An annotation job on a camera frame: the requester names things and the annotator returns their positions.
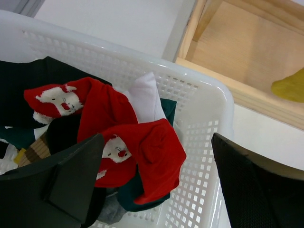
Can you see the red sock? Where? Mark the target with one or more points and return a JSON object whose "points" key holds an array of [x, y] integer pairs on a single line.
{"points": [[99, 105], [151, 149]]}

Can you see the brown striped sock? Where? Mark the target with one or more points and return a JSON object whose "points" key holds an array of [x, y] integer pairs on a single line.
{"points": [[36, 152]]}

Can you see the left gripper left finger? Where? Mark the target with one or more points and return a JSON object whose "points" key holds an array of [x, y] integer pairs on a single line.
{"points": [[54, 192]]}

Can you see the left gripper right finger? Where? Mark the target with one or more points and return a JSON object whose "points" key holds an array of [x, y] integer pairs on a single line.
{"points": [[258, 192]]}

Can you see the yellow sock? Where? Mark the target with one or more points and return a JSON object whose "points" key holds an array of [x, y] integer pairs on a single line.
{"points": [[290, 88]]}

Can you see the black sock in basket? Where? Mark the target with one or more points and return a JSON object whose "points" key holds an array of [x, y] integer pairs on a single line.
{"points": [[15, 78]]}

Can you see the white plastic basket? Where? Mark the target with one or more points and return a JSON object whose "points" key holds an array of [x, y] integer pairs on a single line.
{"points": [[204, 106]]}

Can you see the white sock in basket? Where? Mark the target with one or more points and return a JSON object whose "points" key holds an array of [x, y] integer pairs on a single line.
{"points": [[144, 98]]}

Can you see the grey sock in basket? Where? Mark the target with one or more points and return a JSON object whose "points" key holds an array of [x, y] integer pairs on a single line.
{"points": [[112, 212]]}

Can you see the wooden clothes rack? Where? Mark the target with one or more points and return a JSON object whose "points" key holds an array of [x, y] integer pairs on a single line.
{"points": [[248, 45]]}

